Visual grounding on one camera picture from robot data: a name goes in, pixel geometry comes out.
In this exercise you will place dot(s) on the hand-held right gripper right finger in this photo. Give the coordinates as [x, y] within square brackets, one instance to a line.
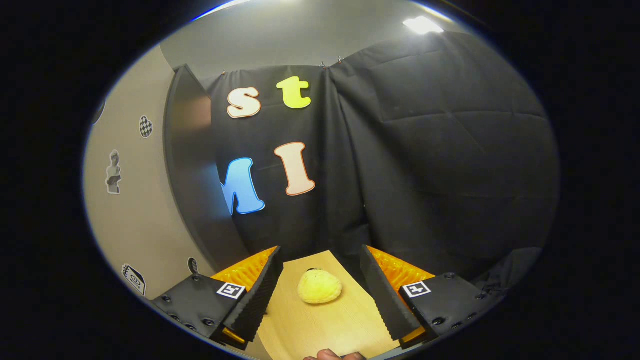
[382, 300]

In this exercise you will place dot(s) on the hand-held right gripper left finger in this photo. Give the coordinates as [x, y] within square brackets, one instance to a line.
[260, 300]

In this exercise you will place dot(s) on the ceiling light panel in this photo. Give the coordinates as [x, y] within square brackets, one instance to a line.
[422, 24]

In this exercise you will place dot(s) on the black backdrop cloth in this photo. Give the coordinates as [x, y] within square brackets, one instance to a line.
[425, 175]

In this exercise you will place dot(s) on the yellow plush toy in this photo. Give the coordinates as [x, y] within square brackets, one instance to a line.
[320, 287]

